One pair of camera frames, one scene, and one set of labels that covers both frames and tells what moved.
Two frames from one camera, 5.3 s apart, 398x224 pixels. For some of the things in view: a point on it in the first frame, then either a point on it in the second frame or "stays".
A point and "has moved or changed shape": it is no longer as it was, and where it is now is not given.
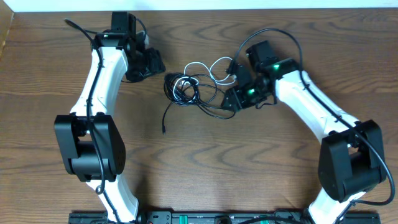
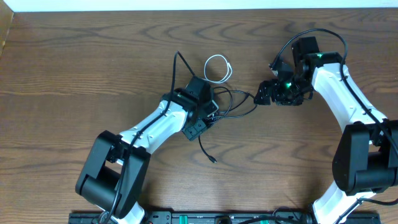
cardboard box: (6, 20) stays
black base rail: (219, 217) stays
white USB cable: (209, 71) → (230, 71)
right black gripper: (237, 101) → (273, 84)
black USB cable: (183, 89) has moved or changed shape
